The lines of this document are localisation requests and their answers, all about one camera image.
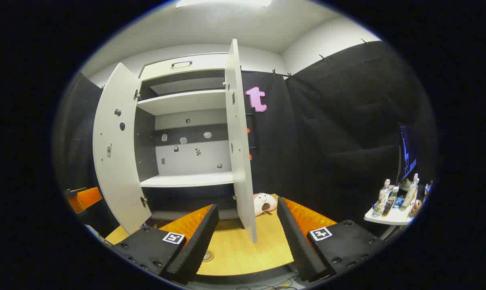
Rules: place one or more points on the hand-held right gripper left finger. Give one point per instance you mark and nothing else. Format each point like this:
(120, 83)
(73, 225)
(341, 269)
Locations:
(200, 241)

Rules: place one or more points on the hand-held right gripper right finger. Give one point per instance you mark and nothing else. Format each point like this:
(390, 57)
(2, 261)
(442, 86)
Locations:
(295, 241)

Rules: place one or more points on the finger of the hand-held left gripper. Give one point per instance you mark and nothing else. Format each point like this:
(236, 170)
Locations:
(88, 198)

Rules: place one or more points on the white cabinet door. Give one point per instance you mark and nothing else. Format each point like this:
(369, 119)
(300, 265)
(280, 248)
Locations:
(118, 173)
(178, 66)
(239, 161)

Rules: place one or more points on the small round metal disc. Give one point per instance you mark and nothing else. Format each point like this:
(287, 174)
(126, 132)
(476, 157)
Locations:
(208, 256)

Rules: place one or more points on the pink plush toy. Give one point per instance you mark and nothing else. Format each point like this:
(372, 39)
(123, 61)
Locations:
(263, 201)

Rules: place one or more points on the white cabinet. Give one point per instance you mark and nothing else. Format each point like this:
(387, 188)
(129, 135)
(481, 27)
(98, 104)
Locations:
(186, 157)

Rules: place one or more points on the clear plastic bottle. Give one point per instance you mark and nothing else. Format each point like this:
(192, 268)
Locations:
(383, 197)

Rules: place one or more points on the white side table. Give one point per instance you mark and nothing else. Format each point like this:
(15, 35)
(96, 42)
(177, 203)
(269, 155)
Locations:
(392, 218)

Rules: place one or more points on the dark label bottle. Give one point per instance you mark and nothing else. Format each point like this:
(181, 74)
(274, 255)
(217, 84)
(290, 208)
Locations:
(389, 203)

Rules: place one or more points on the black backdrop cloth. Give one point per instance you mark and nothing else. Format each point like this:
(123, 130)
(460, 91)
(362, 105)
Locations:
(339, 141)

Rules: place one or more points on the pale spray bottle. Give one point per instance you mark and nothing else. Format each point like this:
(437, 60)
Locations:
(410, 193)

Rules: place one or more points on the computer monitor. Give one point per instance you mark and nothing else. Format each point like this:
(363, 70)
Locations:
(407, 153)

